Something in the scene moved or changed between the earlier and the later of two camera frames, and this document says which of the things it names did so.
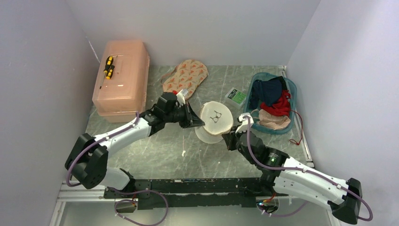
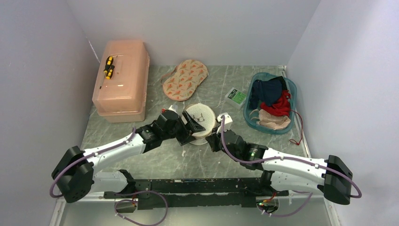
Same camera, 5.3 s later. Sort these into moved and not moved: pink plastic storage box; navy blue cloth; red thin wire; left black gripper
Moved: left black gripper
Not moved: pink plastic storage box; red thin wire; navy blue cloth
